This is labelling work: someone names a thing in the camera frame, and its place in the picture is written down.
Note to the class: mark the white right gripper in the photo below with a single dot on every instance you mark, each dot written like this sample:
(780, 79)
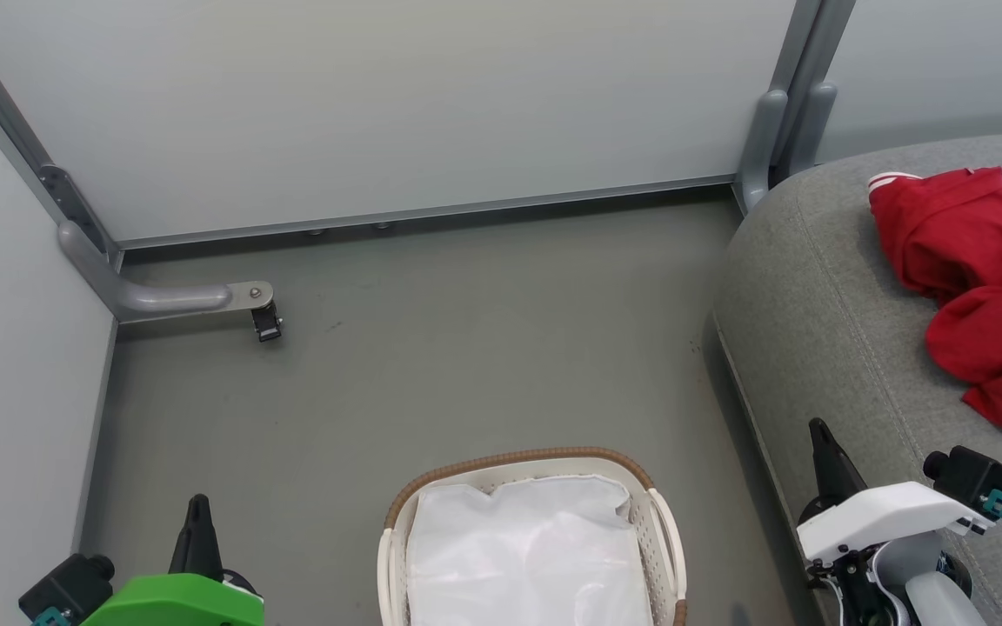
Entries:
(875, 517)

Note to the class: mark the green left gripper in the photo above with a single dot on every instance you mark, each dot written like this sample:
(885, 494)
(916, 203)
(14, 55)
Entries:
(179, 604)

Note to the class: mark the red garment with white trim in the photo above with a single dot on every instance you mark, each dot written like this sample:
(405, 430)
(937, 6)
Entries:
(971, 235)

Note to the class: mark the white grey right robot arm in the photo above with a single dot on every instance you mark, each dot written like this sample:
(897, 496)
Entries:
(927, 600)

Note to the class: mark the grey fabric sofa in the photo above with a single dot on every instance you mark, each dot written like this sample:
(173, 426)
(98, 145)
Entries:
(823, 287)

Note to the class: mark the white laundry basket brown rim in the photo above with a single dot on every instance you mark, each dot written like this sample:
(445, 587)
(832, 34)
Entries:
(673, 556)

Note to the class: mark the black caster wheel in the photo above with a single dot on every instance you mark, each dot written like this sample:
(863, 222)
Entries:
(268, 329)

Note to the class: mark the grey curved partition foot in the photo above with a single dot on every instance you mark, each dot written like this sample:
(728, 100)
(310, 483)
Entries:
(170, 300)

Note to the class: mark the white basket liner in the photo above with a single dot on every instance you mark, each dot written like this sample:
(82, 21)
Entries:
(527, 556)

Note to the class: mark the black partition hinge plate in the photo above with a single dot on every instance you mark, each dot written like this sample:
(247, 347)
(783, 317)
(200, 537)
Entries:
(70, 204)

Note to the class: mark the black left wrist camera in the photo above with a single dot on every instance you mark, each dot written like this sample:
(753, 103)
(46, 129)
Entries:
(66, 587)

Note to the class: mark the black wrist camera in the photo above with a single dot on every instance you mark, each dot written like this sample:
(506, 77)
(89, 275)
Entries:
(975, 476)
(66, 587)

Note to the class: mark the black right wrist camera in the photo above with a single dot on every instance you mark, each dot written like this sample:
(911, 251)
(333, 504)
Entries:
(975, 476)

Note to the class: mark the teal left camera connector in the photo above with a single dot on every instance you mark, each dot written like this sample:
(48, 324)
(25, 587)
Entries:
(53, 617)

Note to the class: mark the aluminium partition rail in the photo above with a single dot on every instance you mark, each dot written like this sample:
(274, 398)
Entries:
(431, 213)

